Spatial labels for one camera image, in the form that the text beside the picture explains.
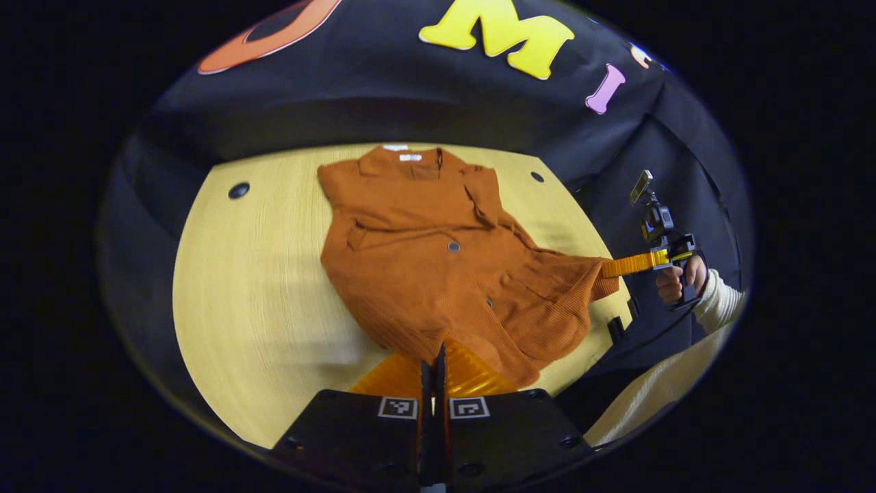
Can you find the person's cream sweater torso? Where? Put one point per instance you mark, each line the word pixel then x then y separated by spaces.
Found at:
pixel 650 390

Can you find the black table edge clamp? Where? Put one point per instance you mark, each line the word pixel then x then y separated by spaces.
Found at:
pixel 616 330

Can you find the black backdrop cloth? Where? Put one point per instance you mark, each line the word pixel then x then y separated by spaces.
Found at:
pixel 410 103

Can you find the rust orange button coat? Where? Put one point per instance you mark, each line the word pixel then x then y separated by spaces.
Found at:
pixel 445 274

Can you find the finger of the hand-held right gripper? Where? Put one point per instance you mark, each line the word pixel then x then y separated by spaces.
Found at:
pixel 633 264

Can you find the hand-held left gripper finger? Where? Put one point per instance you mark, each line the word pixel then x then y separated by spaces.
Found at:
pixel 426 438
pixel 441 438

